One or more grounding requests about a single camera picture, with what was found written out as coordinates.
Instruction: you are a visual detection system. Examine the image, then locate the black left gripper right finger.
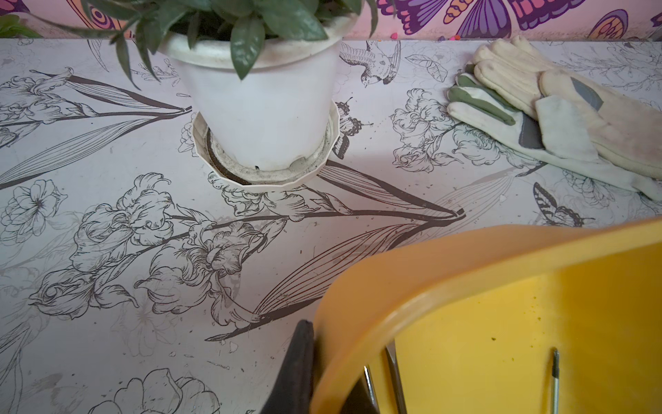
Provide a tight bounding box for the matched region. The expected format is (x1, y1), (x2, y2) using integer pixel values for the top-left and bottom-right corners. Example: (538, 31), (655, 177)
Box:
(340, 377), (377, 414)

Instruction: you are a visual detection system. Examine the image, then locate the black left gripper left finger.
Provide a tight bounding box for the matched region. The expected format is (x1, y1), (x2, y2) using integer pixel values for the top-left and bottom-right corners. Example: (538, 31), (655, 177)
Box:
(260, 320), (315, 414)

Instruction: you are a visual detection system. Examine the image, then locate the yellow plastic storage tray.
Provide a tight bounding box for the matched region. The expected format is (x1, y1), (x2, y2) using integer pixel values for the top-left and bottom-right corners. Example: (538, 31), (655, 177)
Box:
(310, 219), (661, 413)

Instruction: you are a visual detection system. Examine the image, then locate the black grey screwdriver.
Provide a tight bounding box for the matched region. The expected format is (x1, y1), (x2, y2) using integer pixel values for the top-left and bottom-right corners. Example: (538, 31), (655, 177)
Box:
(385, 341), (408, 414)

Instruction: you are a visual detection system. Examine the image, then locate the small orange precision screwdriver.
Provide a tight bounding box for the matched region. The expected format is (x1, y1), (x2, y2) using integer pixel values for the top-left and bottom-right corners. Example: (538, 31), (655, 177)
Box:
(551, 348), (560, 414)

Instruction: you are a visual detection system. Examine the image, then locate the white pot saucer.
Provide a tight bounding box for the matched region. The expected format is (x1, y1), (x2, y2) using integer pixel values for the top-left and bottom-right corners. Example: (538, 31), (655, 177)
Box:
(192, 103), (340, 193)

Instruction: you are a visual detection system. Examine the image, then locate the white plastic plant pot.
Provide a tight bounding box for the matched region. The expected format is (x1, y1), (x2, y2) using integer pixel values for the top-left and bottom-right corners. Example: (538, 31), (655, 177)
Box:
(160, 14), (358, 171)

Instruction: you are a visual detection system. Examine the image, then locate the cream green work glove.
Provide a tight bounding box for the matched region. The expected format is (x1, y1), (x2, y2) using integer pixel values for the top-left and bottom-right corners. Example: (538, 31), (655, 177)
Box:
(447, 72), (661, 201)

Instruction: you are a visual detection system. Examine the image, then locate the green leafy plant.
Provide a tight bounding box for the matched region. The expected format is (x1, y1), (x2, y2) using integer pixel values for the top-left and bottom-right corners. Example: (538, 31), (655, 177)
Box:
(0, 0), (381, 91)

